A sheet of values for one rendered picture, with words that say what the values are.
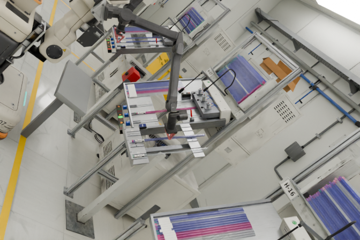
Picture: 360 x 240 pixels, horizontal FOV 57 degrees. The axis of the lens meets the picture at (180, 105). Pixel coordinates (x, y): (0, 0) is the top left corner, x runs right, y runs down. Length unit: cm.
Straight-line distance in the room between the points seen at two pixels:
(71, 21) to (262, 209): 165
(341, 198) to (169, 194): 152
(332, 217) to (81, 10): 185
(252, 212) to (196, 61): 230
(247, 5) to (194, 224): 451
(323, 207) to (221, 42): 250
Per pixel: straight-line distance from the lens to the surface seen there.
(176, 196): 297
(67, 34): 231
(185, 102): 273
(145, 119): 252
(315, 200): 191
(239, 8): 579
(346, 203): 186
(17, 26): 213
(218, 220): 188
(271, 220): 199
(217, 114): 255
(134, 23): 213
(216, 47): 390
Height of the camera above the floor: 156
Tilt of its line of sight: 11 degrees down
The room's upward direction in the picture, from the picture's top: 50 degrees clockwise
